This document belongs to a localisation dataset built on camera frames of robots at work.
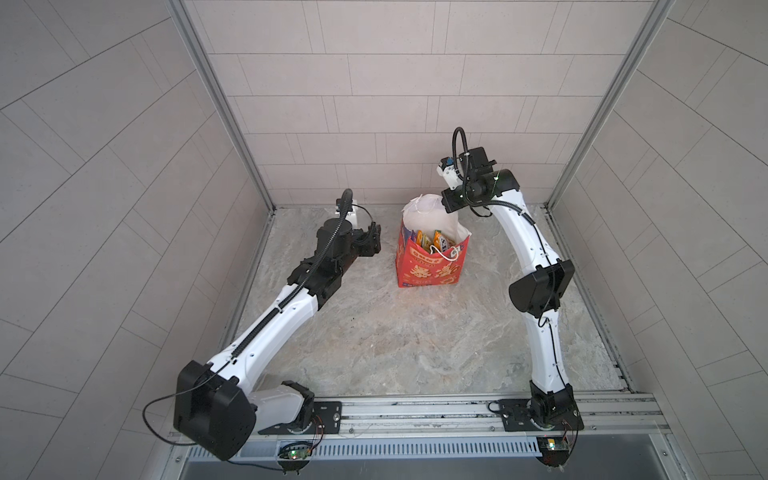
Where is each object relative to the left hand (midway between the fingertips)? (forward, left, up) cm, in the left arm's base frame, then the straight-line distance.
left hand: (377, 222), depth 76 cm
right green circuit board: (-46, -42, -27) cm, 68 cm away
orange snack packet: (+3, -18, -12) cm, 22 cm away
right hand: (+14, -19, -5) cm, 24 cm away
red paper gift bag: (-6, -10, -11) cm, 17 cm away
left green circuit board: (-46, +17, -23) cm, 54 cm away
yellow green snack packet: (+5, -14, -16) cm, 22 cm away
